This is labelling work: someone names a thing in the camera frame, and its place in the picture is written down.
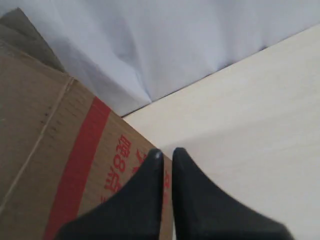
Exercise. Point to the white backdrop cloth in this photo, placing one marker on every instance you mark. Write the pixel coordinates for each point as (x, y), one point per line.
(131, 53)

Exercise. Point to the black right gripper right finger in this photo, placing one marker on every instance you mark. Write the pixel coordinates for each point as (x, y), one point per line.
(203, 211)

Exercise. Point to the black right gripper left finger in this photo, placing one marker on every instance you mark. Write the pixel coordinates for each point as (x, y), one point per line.
(133, 213)

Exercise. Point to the narrow cardboard box red print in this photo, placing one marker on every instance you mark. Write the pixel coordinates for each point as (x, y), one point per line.
(63, 151)

